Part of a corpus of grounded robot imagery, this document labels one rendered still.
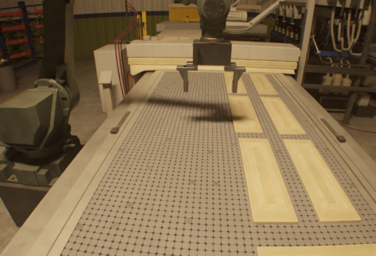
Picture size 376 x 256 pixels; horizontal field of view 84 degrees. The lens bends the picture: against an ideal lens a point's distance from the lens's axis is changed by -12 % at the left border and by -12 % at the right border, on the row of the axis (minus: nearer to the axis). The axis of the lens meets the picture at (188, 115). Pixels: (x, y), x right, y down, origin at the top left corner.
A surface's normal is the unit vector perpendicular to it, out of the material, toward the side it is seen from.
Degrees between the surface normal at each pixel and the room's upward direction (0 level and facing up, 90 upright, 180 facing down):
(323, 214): 0
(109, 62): 90
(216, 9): 90
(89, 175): 0
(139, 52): 90
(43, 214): 0
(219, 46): 90
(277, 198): 11
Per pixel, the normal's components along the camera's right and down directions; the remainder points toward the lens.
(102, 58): -0.08, 0.44
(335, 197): 0.19, -0.87
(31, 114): 0.67, 0.33
